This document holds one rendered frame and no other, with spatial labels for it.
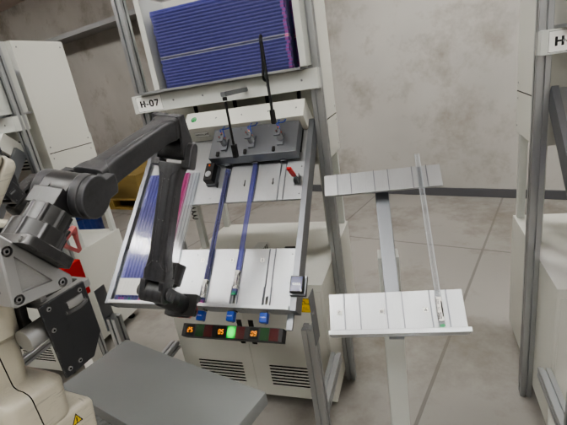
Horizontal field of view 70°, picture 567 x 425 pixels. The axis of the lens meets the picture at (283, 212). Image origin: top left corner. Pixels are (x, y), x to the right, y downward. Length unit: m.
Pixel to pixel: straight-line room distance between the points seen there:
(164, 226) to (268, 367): 0.96
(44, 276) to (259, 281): 0.72
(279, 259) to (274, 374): 0.70
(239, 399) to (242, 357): 0.71
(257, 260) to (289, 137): 0.44
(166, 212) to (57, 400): 0.46
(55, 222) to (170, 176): 0.42
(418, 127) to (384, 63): 0.70
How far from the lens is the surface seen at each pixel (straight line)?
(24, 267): 0.72
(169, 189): 1.07
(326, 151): 1.54
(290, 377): 1.84
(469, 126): 4.12
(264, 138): 1.48
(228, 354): 1.88
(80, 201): 0.74
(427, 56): 4.13
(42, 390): 0.95
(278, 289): 1.26
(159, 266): 1.09
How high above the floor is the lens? 1.38
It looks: 19 degrees down
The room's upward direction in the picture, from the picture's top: 9 degrees counter-clockwise
